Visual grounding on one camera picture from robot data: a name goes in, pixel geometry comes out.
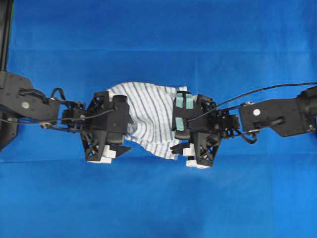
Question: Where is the black left camera cable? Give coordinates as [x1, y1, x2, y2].
[0, 88, 116, 126]

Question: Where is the black frame post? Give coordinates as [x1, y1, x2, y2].
[0, 0, 14, 71]

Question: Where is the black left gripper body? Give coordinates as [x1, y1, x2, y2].
[61, 91, 114, 164]

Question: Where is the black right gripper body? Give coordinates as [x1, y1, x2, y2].
[182, 95, 239, 169]

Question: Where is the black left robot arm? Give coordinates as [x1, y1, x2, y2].
[0, 71, 133, 163]

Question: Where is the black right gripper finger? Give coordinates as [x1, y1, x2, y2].
[170, 142, 190, 154]

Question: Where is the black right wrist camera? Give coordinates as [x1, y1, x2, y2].
[172, 91, 207, 140]

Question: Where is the white blue-striped towel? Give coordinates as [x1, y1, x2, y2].
[107, 82, 187, 160]

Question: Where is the blue table cloth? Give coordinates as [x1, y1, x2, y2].
[0, 0, 317, 238]

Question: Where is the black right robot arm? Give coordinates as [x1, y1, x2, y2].
[171, 83, 317, 169]

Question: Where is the black right camera cable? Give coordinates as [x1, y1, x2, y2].
[186, 82, 317, 122]

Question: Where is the black camera cable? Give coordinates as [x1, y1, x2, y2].
[0, 88, 116, 126]
[186, 82, 317, 122]

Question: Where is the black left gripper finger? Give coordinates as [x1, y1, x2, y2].
[106, 145, 131, 158]

